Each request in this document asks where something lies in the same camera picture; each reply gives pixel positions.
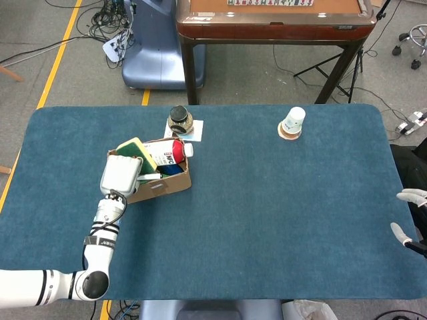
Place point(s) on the blue felt table cover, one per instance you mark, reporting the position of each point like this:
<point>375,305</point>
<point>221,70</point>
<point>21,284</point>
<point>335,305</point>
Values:
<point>267,200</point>

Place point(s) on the white power strip with plugs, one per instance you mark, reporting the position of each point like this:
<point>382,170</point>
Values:
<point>111,48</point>

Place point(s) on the black clothing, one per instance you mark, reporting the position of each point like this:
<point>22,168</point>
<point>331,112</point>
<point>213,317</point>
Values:
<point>412,166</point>

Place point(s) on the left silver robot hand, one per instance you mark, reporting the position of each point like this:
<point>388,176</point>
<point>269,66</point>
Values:
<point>120,175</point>

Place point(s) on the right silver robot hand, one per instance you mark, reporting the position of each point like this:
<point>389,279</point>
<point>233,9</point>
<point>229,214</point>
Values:
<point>415,196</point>

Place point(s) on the small wooden foot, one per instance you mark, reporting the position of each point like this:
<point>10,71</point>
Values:
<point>5,170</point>

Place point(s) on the glass jar with black lid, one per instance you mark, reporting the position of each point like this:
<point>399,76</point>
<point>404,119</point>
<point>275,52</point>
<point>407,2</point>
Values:
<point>180,121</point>

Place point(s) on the face-up mahjong tile row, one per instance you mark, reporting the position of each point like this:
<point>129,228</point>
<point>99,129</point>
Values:
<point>267,2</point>

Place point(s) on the white paper card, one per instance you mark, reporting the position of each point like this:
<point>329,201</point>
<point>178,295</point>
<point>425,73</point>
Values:
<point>197,131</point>

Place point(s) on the black and white marker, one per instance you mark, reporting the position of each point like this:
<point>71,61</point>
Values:
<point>150,177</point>

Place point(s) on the white plastic bag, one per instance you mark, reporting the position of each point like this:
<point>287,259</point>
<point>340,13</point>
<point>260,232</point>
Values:
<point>310,310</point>

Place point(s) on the blue-grey robot torso base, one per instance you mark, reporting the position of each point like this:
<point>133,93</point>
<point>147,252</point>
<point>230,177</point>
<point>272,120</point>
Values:
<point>210,310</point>

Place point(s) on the round beige coaster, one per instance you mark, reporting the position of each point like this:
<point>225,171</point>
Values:
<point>280,133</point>

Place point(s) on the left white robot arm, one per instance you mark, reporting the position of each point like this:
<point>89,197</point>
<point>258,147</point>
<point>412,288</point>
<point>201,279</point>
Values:
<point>103,230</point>

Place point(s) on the white red power strip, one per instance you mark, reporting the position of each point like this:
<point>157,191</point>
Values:
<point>412,123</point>

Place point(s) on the brown mahjong table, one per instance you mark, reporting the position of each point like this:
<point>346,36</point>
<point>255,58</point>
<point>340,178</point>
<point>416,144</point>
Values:
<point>267,31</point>

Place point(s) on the light wooden leg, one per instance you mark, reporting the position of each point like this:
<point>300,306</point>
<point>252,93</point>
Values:
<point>11,75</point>

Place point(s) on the amber round base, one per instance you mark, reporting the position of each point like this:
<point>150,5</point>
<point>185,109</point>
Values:
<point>290,135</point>

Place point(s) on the green yellow sponge with hole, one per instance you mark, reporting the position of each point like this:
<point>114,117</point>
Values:
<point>133,148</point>

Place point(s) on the black tripod stand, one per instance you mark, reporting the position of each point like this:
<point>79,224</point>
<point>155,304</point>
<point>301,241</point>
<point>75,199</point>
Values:
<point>380,15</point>

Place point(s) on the chrome stool with castors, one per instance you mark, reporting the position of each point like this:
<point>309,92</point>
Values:
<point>418,33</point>

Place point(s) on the red white plastic bottle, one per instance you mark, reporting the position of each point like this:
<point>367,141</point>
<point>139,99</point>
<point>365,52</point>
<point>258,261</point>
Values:
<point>170,153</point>

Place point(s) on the brown cardboard box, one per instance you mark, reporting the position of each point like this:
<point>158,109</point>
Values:
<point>170,186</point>

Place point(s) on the white paper cup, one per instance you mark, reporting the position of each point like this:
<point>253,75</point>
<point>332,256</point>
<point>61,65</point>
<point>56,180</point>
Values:
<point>294,118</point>

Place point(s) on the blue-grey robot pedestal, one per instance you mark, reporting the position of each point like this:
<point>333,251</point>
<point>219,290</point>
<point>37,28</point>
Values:
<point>156,50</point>

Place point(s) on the blue cloth item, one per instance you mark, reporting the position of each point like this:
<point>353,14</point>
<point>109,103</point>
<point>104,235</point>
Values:
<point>171,169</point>

